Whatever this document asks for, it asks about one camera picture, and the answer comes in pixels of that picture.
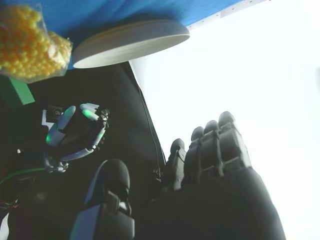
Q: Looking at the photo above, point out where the bag of yellow beads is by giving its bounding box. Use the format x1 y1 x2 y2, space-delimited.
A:
0 3 74 84

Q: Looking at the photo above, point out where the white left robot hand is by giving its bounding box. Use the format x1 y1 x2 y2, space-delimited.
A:
69 111 287 240

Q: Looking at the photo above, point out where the green block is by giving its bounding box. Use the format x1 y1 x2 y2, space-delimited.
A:
0 74 36 108

